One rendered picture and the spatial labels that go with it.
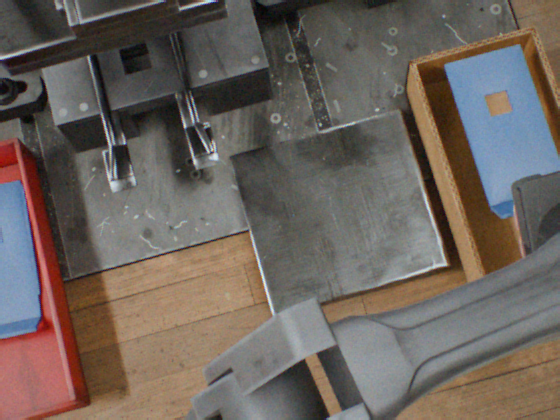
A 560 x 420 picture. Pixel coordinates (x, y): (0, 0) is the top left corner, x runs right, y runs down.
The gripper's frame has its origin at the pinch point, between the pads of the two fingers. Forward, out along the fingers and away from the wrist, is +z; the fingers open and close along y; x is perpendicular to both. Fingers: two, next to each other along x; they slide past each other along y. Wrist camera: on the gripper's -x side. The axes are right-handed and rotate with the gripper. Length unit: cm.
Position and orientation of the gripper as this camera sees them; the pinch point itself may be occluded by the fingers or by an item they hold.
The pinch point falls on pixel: (533, 204)
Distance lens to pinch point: 95.0
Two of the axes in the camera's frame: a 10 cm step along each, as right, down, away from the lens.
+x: -9.6, 2.6, -0.4
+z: -1.1, -2.6, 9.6
